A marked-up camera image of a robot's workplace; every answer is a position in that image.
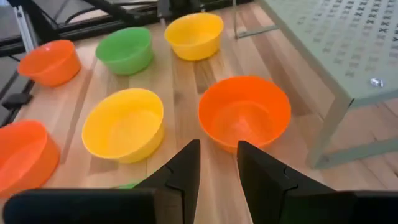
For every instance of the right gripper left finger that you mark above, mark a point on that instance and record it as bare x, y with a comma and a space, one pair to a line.
174, 193

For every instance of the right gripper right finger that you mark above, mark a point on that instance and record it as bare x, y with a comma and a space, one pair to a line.
267, 193

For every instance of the green plastic mini bowl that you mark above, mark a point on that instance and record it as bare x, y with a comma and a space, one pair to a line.
124, 51
126, 186

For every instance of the orange plastic mini bowl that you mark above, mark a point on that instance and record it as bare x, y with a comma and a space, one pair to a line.
25, 155
244, 112
49, 65

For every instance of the yellow plastic mini bowl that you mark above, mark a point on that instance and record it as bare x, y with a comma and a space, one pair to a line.
194, 35
124, 124

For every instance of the small shiny metal fastener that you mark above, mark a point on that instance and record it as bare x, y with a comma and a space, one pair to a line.
377, 82

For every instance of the silver aluminium extrusion post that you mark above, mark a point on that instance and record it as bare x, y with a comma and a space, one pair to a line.
23, 28

